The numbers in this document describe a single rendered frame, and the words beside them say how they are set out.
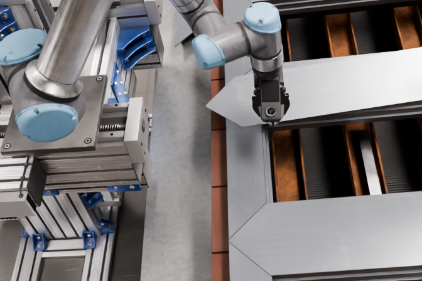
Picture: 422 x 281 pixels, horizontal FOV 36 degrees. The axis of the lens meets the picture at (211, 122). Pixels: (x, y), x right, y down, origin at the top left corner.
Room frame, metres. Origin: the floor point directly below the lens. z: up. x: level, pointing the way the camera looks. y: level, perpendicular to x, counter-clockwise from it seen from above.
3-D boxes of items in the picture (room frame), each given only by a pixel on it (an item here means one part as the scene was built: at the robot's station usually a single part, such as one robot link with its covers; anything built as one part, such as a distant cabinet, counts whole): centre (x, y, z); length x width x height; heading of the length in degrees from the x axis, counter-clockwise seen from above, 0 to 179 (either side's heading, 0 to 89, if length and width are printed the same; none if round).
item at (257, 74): (1.05, -0.16, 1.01); 0.09 x 0.08 x 0.12; 171
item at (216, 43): (1.03, -0.05, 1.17); 0.11 x 0.11 x 0.08; 12
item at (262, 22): (1.04, -0.15, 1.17); 0.09 x 0.08 x 0.11; 102
